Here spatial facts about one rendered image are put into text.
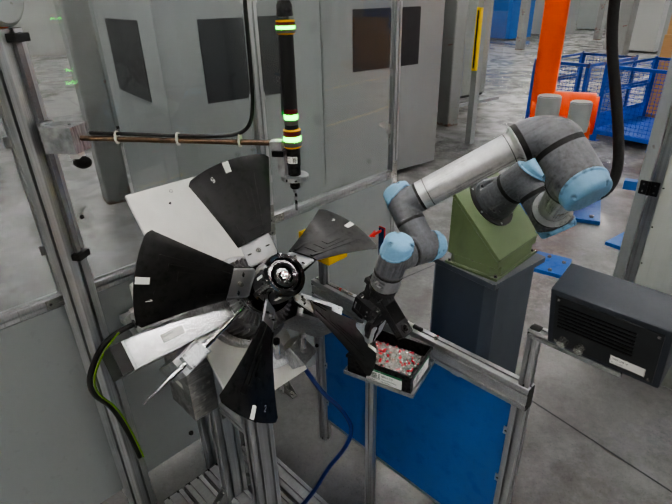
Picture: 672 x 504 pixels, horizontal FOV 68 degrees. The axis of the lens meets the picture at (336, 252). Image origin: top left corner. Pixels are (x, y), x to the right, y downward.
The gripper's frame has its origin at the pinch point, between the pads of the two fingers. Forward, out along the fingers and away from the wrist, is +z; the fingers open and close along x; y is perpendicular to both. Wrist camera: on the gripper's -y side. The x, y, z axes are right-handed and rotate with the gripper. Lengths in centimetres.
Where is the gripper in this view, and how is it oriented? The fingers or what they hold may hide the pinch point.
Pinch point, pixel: (371, 341)
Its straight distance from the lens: 142.6
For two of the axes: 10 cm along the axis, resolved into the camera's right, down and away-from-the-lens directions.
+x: -7.0, 3.3, -6.3
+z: -1.9, 7.6, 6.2
